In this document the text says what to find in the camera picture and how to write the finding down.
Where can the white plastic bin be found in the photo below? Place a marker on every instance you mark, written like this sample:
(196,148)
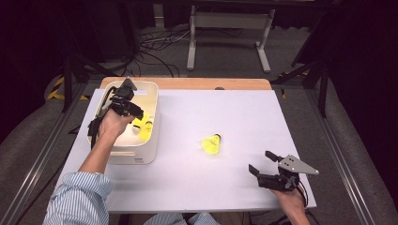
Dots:
(147,153)

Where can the black curtain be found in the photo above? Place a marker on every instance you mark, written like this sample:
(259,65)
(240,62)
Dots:
(28,47)
(369,62)

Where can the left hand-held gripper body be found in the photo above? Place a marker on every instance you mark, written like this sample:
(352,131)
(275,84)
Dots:
(123,93)

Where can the black tripod stand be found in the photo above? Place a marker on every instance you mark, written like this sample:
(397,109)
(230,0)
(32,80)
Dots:
(324,87)
(67,81)

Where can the striped blue shirt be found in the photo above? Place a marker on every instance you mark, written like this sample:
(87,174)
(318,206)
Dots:
(78,200)

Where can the yellow black floor tape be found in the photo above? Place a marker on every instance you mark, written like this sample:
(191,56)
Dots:
(56,90)

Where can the person's right hand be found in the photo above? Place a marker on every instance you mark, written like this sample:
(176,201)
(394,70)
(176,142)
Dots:
(291,203)

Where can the white metal stand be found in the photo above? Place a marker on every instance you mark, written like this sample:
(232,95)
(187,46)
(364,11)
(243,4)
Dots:
(230,20)

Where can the white board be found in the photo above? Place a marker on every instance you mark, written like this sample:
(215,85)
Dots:
(244,125)

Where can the person's left hand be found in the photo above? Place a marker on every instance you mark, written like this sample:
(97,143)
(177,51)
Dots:
(114,125)

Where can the aluminium rail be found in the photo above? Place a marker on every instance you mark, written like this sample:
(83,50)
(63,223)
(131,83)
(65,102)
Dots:
(47,150)
(338,150)

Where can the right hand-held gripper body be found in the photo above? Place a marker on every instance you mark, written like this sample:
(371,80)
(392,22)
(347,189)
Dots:
(297,165)

